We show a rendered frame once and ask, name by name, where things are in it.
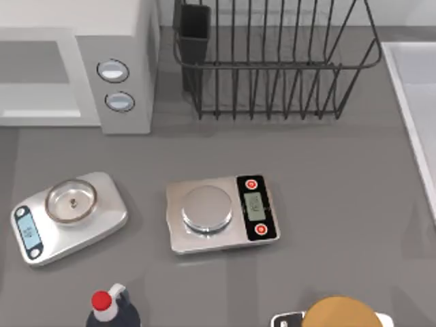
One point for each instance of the silver scale with red buttons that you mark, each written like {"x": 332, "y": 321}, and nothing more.
{"x": 204, "y": 238}

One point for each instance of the round grey microwave knob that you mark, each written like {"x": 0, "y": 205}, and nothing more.
{"x": 119, "y": 101}
{"x": 112, "y": 70}

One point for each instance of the silver scale with blue display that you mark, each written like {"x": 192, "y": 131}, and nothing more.
{"x": 102, "y": 218}

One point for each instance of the dark cutlery holder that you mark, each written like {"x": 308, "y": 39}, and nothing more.
{"x": 194, "y": 30}

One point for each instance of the pale microwave oven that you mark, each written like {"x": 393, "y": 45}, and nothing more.
{"x": 112, "y": 30}

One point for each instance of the dark bottle with red cap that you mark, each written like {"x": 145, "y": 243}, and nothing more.
{"x": 112, "y": 311}

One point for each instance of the white scale with wooden plate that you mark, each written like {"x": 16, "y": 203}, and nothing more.
{"x": 340, "y": 313}

